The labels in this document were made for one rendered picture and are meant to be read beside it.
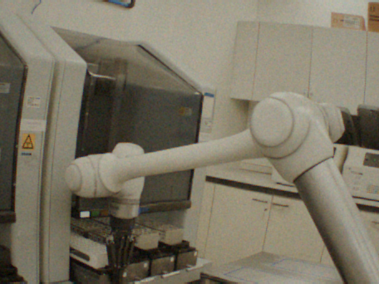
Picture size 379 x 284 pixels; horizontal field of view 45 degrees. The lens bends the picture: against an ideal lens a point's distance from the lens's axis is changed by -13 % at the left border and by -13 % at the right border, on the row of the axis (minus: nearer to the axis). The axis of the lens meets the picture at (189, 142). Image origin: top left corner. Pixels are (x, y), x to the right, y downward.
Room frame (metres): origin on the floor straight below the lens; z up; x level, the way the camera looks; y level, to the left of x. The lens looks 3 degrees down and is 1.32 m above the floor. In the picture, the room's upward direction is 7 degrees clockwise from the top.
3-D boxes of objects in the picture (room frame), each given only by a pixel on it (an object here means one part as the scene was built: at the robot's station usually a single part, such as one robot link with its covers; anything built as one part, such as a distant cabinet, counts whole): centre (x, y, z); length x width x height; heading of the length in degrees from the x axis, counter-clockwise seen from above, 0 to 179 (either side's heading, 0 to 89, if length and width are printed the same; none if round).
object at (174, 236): (1.91, 0.02, 0.85); 0.12 x 0.02 x 0.06; 144
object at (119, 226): (1.45, 0.17, 0.96); 0.08 x 0.07 x 0.09; 145
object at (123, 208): (1.45, 0.17, 1.03); 0.09 x 0.09 x 0.06
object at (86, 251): (1.56, 0.33, 0.83); 0.30 x 0.10 x 0.06; 55
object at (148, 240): (1.78, 0.11, 0.85); 0.12 x 0.02 x 0.06; 144
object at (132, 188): (1.44, 0.17, 1.14); 0.13 x 0.11 x 0.16; 149
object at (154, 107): (1.85, 0.34, 1.28); 0.61 x 0.51 x 0.63; 145
